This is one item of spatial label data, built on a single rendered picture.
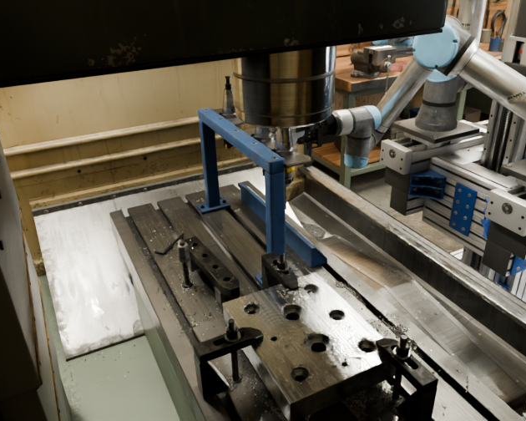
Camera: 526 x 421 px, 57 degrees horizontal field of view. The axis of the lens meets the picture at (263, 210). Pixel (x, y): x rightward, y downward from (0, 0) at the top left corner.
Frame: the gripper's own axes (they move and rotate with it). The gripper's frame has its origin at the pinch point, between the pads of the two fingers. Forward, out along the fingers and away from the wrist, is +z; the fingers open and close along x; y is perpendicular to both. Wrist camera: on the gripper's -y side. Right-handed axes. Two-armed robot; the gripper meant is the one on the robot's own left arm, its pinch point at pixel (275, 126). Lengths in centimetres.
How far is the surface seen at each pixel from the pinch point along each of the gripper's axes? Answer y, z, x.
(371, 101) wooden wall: 67, -206, 215
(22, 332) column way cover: -9, 67, -74
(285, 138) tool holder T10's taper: -5.2, 9.8, -23.8
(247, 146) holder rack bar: -2.3, 16.4, -17.3
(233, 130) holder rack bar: -2.6, 14.9, -5.2
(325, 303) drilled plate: 22, 15, -51
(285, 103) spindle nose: -23, 28, -57
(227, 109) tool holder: -4.3, 10.3, 9.4
